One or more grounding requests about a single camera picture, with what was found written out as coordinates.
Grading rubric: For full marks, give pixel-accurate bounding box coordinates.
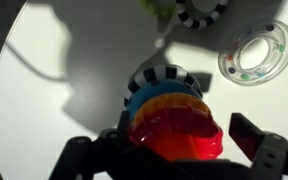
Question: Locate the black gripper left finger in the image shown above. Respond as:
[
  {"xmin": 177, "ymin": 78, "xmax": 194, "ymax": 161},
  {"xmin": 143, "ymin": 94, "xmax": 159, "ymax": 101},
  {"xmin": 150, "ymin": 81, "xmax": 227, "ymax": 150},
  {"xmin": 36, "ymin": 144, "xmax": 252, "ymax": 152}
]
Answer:
[{"xmin": 48, "ymin": 110, "xmax": 135, "ymax": 180}]

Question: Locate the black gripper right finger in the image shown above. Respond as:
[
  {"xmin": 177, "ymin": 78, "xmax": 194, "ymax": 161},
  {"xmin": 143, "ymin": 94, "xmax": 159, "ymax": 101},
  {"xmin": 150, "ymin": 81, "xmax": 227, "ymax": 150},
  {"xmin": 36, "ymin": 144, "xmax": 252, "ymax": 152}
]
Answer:
[{"xmin": 228, "ymin": 112, "xmax": 288, "ymax": 180}]

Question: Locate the red translucent ring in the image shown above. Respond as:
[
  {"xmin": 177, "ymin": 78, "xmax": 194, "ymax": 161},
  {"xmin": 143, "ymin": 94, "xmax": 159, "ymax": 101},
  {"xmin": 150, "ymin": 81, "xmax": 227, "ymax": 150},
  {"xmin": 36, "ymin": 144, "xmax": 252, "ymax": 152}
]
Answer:
[{"xmin": 128, "ymin": 105, "xmax": 224, "ymax": 163}]

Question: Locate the clear ring with beads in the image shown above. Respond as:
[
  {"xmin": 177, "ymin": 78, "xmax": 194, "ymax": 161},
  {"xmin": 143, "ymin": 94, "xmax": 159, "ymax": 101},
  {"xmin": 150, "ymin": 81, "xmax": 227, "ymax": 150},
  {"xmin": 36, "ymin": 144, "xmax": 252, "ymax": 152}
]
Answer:
[{"xmin": 217, "ymin": 19, "xmax": 288, "ymax": 87}]

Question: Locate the orange ring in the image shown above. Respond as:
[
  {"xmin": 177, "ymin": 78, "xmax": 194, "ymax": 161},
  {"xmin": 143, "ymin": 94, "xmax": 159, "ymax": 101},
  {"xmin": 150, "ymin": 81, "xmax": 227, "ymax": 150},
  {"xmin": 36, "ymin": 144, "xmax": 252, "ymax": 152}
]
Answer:
[{"xmin": 132, "ymin": 92, "xmax": 212, "ymax": 126}]

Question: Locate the blue ring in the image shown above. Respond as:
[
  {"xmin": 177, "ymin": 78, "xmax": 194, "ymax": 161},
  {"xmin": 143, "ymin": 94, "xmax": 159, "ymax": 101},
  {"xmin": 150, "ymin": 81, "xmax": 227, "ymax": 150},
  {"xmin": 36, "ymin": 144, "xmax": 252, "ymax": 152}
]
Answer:
[{"xmin": 127, "ymin": 79, "xmax": 203, "ymax": 118}]

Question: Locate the stacked coloured ring toy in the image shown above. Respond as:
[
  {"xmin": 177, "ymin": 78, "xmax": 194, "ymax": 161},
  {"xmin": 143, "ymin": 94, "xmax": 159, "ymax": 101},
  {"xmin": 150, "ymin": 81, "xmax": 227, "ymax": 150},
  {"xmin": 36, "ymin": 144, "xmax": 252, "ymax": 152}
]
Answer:
[{"xmin": 123, "ymin": 64, "xmax": 205, "ymax": 163}]

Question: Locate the small black white striped ring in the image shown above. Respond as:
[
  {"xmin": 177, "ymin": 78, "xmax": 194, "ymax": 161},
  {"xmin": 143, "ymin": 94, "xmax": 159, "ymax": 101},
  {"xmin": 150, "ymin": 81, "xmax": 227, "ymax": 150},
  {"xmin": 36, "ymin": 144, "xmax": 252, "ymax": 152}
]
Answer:
[{"xmin": 174, "ymin": 0, "xmax": 230, "ymax": 30}]

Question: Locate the lime green bumpy ring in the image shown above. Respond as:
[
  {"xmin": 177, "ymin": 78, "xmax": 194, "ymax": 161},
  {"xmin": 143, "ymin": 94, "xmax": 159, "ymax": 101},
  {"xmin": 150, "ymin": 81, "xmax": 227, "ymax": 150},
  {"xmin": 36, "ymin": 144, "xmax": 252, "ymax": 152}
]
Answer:
[{"xmin": 140, "ymin": 0, "xmax": 177, "ymax": 18}]

